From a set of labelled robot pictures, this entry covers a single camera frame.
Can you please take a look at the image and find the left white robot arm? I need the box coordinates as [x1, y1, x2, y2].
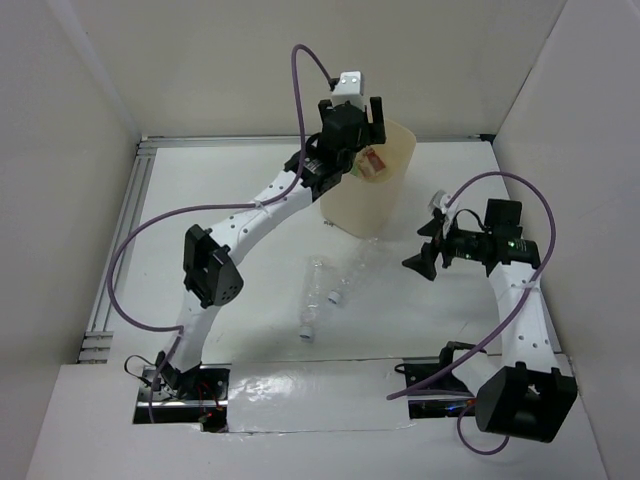
[155, 97, 387, 399]

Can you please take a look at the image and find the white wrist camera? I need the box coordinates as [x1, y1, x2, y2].
[428, 190, 458, 218]
[331, 71, 366, 111]

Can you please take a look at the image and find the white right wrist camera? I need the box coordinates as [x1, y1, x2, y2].
[428, 190, 458, 218]

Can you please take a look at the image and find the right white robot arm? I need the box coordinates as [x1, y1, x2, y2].
[403, 191, 578, 443]

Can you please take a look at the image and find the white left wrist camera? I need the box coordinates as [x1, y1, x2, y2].
[331, 71, 366, 111]

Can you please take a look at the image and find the clear crushed bottle white cap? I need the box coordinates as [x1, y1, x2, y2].
[299, 256, 326, 343]

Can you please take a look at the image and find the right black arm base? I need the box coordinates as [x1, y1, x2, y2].
[394, 341, 495, 420]

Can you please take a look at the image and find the cream plastic bin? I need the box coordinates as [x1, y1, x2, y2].
[320, 120, 417, 238]

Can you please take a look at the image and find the clear bottle near bin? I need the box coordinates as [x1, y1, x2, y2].
[327, 238, 385, 305]

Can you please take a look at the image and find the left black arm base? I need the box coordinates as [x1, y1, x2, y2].
[123, 354, 230, 433]

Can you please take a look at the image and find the bottle with red label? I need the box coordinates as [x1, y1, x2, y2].
[351, 146, 387, 181]

